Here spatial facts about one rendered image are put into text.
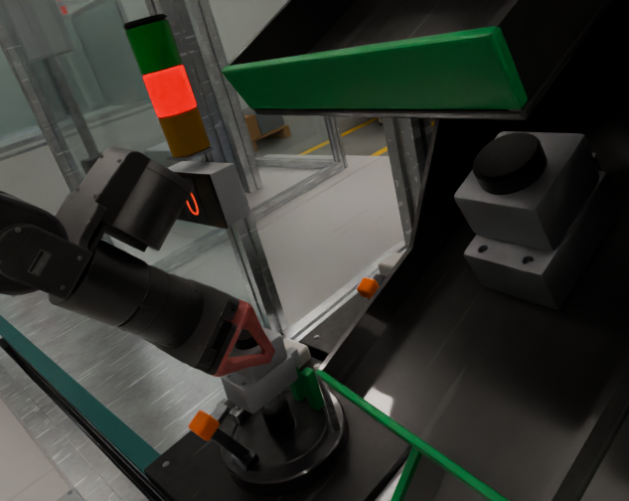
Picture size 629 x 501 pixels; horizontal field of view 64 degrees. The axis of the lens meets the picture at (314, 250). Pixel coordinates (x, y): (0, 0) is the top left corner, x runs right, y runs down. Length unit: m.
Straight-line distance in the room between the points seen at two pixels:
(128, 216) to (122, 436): 0.42
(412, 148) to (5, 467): 0.85
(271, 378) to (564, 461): 0.35
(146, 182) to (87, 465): 0.43
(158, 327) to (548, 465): 0.30
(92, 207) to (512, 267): 0.27
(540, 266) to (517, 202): 0.03
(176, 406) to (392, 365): 0.56
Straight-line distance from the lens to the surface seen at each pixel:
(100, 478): 0.71
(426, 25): 0.19
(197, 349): 0.43
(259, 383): 0.51
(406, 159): 0.31
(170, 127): 0.64
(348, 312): 0.76
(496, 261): 0.25
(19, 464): 0.99
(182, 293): 0.43
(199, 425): 0.50
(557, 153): 0.25
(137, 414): 0.83
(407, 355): 0.28
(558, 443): 0.24
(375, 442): 0.57
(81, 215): 0.39
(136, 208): 0.39
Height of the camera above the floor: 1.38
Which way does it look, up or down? 25 degrees down
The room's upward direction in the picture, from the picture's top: 15 degrees counter-clockwise
